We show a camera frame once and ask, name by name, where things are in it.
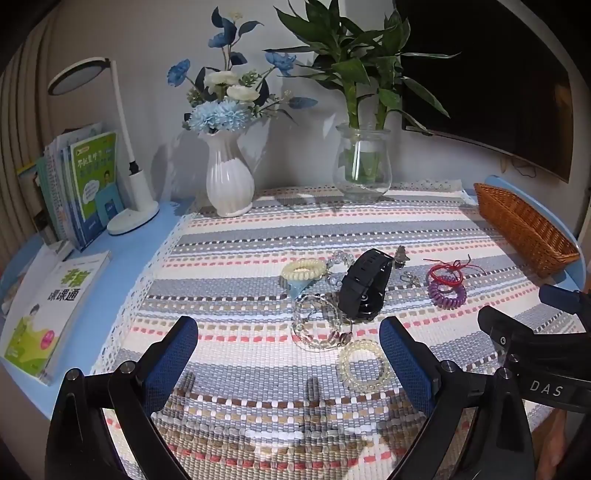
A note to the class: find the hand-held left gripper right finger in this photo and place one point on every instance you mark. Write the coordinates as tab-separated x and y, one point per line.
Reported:
407	364

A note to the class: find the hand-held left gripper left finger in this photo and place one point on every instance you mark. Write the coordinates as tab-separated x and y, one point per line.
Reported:
170	362

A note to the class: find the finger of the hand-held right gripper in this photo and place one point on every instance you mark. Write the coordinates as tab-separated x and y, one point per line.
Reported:
496	325
565	300

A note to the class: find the brown wicker basket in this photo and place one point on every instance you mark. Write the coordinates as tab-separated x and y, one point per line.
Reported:
521	226

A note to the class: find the black smart watch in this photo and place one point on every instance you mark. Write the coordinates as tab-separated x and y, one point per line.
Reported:
362	286

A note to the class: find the light blue hair clip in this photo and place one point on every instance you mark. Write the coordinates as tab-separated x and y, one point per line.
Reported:
298	288

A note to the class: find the person's right forearm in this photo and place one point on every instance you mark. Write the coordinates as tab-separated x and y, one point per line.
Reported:
554	443

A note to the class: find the small silver earring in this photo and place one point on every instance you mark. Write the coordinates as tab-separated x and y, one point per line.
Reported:
409	278

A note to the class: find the small metal clip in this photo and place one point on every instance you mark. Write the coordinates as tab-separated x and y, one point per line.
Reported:
400	257

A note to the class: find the green and white workbook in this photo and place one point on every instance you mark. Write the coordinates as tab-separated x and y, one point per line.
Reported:
51	314

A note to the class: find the striped woven table mat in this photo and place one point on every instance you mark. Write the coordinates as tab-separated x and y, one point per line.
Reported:
258	240

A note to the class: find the white desk lamp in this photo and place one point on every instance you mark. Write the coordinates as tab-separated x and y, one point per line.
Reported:
131	184

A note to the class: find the white ribbed ceramic vase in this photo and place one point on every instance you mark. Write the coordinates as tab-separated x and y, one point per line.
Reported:
230	180

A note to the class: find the row of standing books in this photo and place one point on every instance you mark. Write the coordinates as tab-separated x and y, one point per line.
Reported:
69	184

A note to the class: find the clear glass vase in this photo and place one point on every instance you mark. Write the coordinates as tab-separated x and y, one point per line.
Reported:
362	161

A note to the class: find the black flat screen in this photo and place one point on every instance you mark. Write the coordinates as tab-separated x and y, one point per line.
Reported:
485	69

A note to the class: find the blue and white artificial flowers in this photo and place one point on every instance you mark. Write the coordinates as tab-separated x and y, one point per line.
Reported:
231	87

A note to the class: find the green lucky bamboo plant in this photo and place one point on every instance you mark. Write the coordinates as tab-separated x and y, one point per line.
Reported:
364	50

